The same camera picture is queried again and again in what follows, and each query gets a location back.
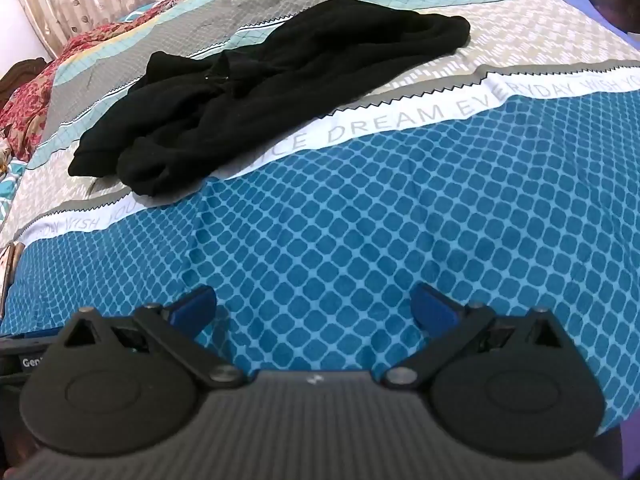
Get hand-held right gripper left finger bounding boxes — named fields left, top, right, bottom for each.
left=59, top=285, right=244, bottom=389

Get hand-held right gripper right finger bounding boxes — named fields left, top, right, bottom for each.
left=382, top=282, right=573, bottom=389

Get black pants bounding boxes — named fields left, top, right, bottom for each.
left=69, top=0, right=472, bottom=199

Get blue grey patterned bed sheet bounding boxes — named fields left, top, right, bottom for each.
left=0, top=0, right=640, bottom=436

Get red floral blanket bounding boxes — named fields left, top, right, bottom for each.
left=0, top=22, right=110, bottom=162

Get carved wooden headboard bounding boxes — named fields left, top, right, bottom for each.
left=0, top=57, right=51, bottom=111

